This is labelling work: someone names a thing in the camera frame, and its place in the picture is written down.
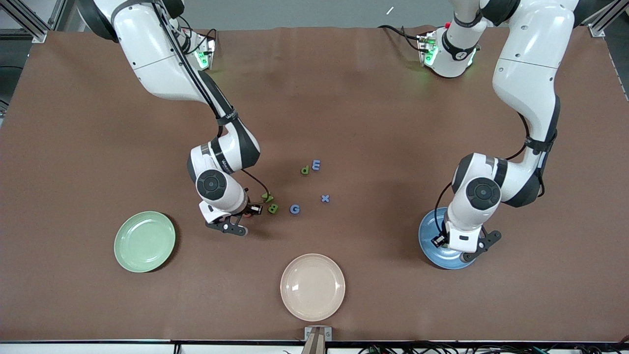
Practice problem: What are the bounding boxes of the grey bracket with wooden strip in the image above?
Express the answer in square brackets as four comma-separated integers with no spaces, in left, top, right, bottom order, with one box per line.
[304,326,333,354]

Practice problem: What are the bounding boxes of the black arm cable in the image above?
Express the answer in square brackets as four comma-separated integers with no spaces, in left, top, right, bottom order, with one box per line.
[150,0,272,198]
[434,112,532,237]

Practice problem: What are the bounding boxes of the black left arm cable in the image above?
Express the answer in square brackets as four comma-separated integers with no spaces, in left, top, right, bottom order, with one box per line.
[434,112,532,237]

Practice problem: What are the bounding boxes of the blue plate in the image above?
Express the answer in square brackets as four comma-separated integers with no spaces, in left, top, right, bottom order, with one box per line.
[419,207,480,270]

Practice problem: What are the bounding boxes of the tangled black cables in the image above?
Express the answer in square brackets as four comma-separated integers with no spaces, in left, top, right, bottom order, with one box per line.
[359,339,629,354]

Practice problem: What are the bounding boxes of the brown table cover sheet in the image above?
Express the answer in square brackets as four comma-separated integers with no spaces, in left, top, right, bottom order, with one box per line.
[0,27,629,342]

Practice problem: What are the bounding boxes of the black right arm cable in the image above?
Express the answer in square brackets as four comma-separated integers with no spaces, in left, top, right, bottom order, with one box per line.
[150,0,272,198]

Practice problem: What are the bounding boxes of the light green plate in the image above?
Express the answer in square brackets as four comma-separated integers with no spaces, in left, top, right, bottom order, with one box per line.
[114,211,176,273]

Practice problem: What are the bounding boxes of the aluminium frame profile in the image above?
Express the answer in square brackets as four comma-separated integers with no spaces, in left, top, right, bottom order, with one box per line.
[587,0,622,38]
[0,0,67,44]

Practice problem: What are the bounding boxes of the white table edge rail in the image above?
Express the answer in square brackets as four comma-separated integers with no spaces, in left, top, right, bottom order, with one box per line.
[0,340,629,354]

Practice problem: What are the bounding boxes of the beige plate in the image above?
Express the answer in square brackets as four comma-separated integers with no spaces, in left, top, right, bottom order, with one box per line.
[280,254,345,322]

